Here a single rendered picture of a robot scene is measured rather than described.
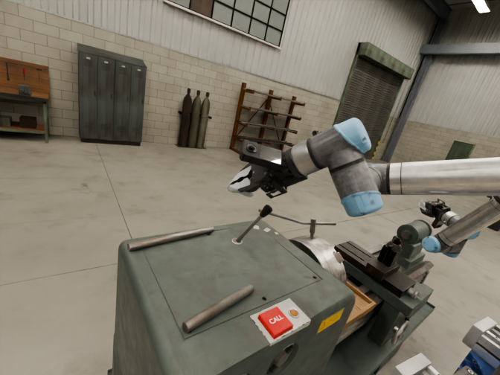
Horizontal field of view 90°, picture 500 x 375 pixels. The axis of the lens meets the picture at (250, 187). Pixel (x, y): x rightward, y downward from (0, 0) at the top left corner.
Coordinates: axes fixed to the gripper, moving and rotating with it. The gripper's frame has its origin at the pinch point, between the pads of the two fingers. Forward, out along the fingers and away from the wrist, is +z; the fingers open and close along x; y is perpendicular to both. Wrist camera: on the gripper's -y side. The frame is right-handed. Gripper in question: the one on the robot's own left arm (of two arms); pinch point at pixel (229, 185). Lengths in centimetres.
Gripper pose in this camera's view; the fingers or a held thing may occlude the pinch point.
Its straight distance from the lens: 68.0
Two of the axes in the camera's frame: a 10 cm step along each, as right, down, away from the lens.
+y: 6.4, 4.7, 6.1
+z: -7.7, 3.3, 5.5
